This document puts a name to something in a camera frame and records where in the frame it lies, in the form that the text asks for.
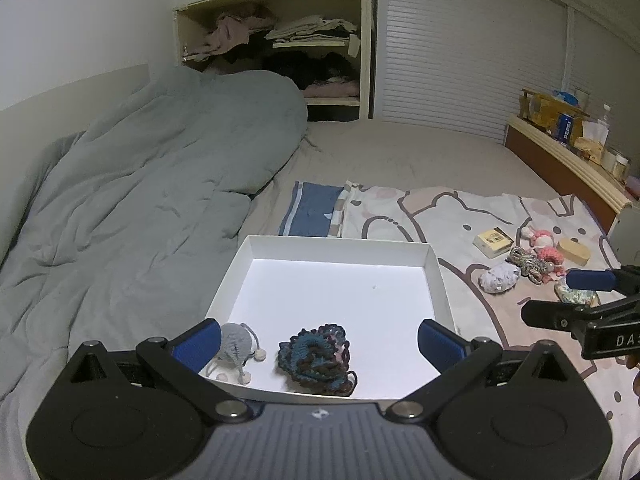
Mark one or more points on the wooden headboard shelf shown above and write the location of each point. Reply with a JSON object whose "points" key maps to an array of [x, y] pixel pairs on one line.
{"points": [[550, 165]]}

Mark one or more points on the dark clothes pile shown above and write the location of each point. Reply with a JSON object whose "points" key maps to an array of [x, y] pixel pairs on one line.
{"points": [[310, 67]]}

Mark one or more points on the white grey fabric ball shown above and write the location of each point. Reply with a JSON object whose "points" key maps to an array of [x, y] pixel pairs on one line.
{"points": [[499, 279]]}

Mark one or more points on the cream open shelf cabinet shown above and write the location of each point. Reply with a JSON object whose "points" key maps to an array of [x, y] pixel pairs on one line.
{"points": [[366, 60]]}

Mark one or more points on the cat print blanket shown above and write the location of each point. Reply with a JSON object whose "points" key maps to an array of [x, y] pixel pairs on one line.
{"points": [[450, 220]]}

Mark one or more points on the grey crocheted mouse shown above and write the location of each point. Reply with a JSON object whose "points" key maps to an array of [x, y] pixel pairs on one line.
{"points": [[235, 344]]}

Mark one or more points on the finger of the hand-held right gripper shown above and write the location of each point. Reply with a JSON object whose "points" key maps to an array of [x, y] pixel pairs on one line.
{"points": [[590, 280], [550, 315]]}

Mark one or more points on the white louvred closet door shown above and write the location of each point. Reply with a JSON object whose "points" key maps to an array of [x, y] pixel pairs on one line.
{"points": [[602, 60], [465, 50]]}

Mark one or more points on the white tissue pack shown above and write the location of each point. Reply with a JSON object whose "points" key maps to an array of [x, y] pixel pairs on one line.
{"points": [[596, 131]]}

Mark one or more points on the grey box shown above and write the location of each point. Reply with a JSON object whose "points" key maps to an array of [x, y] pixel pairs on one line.
{"points": [[627, 235]]}

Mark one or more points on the pink crocheted doll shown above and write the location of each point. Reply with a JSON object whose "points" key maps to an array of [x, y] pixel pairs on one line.
{"points": [[544, 247]]}

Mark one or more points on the beige wooden block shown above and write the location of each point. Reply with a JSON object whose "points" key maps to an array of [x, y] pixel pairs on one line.
{"points": [[573, 251]]}

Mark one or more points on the blue pillowcase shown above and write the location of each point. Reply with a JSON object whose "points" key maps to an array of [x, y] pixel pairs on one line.
{"points": [[312, 208]]}

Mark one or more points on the blue drink can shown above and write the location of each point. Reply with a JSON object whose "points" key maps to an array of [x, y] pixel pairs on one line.
{"points": [[564, 127]]}

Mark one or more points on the pink folded cloth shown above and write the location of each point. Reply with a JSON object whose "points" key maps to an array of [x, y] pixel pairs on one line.
{"points": [[331, 89]]}

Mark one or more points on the pink clothes pile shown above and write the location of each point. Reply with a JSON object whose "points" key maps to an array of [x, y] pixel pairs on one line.
{"points": [[230, 30]]}

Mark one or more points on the white cardboard box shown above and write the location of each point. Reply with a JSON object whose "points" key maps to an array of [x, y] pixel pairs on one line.
{"points": [[340, 300]]}

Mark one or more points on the yellow snack bag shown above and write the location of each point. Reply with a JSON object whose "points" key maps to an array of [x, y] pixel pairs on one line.
{"points": [[546, 110], [589, 149]]}

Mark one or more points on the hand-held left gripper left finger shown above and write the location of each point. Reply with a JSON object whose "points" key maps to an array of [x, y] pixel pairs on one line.
{"points": [[197, 346]]}

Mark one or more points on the blue brown crocheted piece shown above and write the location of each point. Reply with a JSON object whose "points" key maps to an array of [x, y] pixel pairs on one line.
{"points": [[312, 356]]}

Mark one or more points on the floral fabric pouch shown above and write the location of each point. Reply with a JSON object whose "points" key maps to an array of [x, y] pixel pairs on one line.
{"points": [[575, 296]]}

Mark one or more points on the clear plastic bottle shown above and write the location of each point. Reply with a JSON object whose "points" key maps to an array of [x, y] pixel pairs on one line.
{"points": [[605, 116]]}

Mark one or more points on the white folded clothes stack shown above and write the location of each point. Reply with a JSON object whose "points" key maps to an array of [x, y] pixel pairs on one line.
{"points": [[310, 29]]}

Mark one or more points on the grey duvet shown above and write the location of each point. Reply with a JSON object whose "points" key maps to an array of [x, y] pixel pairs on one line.
{"points": [[125, 185]]}

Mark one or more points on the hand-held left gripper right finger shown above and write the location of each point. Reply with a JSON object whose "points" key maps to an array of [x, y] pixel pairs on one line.
{"points": [[441, 346]]}

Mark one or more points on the small yellow box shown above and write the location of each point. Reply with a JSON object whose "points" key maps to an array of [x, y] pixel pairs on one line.
{"points": [[492, 242]]}

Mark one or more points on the striped knitted toy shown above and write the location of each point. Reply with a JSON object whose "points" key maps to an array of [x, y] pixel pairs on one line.
{"points": [[526, 262]]}

